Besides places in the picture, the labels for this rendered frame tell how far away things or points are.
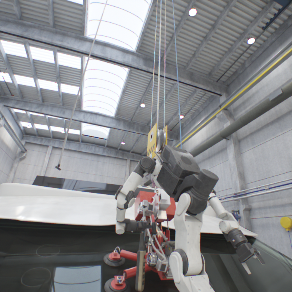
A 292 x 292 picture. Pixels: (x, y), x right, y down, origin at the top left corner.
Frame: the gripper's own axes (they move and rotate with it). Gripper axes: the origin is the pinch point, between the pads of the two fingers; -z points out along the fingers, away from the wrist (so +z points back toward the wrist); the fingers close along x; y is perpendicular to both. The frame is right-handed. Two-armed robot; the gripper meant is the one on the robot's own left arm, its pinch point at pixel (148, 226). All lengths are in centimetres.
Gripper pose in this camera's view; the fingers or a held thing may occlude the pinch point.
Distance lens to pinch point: 157.9
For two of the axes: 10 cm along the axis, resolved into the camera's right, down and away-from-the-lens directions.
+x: 3.0, -6.4, -7.1
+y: -0.4, -7.5, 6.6
